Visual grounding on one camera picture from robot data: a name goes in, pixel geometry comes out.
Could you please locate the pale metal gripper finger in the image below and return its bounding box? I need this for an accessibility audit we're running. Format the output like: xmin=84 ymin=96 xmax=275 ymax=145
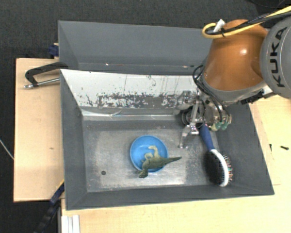
xmin=176 ymin=90 xmax=198 ymax=114
xmin=178 ymin=124 xmax=200 ymax=149

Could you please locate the blue and white hairbrush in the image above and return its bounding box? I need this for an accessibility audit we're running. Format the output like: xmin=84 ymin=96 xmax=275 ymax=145
xmin=198 ymin=124 xmax=234 ymax=187

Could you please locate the green toy dinosaur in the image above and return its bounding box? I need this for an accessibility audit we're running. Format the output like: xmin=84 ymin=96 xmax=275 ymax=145
xmin=138 ymin=145 xmax=182 ymax=179

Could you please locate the blue bowl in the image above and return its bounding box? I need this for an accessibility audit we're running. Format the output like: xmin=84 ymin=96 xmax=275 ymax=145
xmin=129 ymin=135 xmax=169 ymax=172

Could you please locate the grey metal bin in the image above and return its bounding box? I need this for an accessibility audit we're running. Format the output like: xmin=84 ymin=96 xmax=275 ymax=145
xmin=57 ymin=20 xmax=275 ymax=211

